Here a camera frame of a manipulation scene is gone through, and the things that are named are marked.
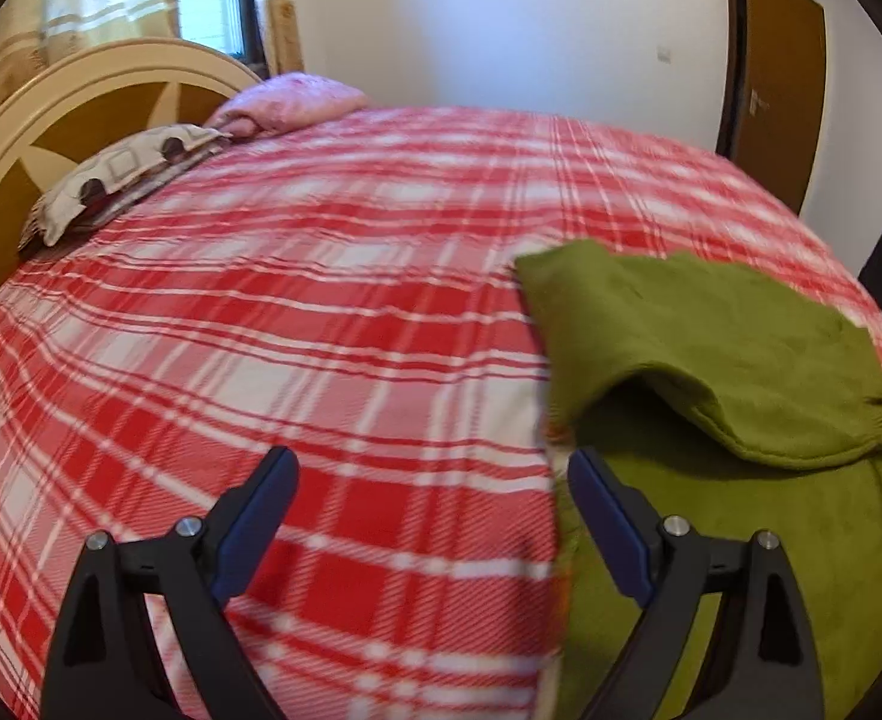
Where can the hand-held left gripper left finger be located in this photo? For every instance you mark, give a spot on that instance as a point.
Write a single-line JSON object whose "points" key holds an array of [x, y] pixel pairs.
{"points": [[261, 510]]}

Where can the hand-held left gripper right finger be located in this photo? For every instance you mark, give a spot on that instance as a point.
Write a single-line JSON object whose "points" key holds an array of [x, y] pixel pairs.
{"points": [[612, 510]]}

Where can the green striped knit sweater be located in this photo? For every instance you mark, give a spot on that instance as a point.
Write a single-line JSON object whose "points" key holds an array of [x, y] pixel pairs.
{"points": [[711, 330]]}

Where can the red plaid blanket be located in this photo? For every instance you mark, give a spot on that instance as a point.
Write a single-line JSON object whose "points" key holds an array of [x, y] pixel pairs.
{"points": [[298, 300]]}

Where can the brown patterned pillow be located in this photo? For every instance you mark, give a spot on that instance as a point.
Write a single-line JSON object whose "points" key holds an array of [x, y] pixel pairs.
{"points": [[111, 178]]}

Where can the pink quilted pillow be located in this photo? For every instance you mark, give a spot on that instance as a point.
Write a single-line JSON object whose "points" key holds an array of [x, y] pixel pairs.
{"points": [[291, 99]]}

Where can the cream wooden headboard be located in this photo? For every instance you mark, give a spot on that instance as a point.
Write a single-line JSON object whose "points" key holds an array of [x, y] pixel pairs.
{"points": [[73, 101]]}

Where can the brown wooden door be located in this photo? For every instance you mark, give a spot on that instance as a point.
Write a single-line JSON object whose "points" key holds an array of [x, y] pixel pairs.
{"points": [[778, 82]]}

